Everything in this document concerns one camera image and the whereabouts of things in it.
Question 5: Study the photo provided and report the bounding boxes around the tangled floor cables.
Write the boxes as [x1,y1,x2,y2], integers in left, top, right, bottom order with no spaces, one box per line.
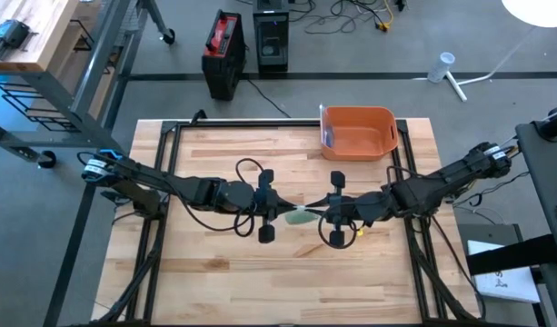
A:
[289,0,409,36]

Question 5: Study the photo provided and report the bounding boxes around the white printed box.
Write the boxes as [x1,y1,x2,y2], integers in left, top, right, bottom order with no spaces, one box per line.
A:
[467,239,542,304]

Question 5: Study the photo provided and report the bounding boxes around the black aluminium table frame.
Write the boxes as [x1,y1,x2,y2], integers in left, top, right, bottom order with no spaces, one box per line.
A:
[73,118,488,327]

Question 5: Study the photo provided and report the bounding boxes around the black floor cable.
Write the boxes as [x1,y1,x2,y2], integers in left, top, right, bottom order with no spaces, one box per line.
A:
[244,77,293,120]

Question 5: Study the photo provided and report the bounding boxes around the black wire rack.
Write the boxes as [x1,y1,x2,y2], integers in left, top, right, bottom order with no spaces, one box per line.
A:
[0,17,114,134]

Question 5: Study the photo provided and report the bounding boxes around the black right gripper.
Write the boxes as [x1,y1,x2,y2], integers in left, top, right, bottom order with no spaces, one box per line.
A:
[304,170,391,249]

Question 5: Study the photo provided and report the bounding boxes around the white floor lamp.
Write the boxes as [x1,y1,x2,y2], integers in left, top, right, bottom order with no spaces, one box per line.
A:
[412,0,557,104]

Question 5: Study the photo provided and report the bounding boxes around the black handheld device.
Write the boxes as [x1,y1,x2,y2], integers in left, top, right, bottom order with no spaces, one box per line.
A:
[0,18,36,61]

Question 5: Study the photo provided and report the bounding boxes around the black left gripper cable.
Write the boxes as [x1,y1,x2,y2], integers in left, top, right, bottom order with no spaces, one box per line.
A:
[180,157,266,239]

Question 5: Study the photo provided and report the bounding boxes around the orange plastic basket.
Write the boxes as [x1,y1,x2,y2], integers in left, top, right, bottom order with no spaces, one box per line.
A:
[319,105,399,163]

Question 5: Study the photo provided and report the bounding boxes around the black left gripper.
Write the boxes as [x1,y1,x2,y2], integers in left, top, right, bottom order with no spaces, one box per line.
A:
[252,168,303,244]

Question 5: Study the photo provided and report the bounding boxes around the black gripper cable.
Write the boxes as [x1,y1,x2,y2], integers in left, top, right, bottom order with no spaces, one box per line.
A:
[180,157,266,239]
[317,165,420,251]

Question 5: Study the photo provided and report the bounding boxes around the red and black case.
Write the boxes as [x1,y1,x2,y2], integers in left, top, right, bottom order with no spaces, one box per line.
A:
[201,8,247,102]

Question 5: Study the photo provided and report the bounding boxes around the black equipment stand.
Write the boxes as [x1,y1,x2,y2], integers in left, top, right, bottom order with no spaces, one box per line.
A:
[466,106,557,327]

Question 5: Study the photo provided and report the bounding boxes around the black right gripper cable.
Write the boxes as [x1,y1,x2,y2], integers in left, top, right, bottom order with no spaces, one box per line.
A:
[317,165,420,251]

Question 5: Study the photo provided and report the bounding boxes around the black computer tower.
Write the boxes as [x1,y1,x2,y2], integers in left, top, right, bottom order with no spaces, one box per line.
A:
[253,0,291,76]

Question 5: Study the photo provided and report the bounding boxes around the wheeled wooden-top cart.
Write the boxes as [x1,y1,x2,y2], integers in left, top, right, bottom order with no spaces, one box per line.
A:
[0,0,177,170]

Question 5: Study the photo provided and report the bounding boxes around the green elastic bandage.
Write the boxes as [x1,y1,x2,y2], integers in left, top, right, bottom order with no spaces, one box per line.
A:
[284,210,320,226]

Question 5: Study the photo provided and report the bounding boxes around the white cylinder container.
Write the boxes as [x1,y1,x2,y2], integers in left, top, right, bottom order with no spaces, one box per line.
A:
[426,51,456,84]

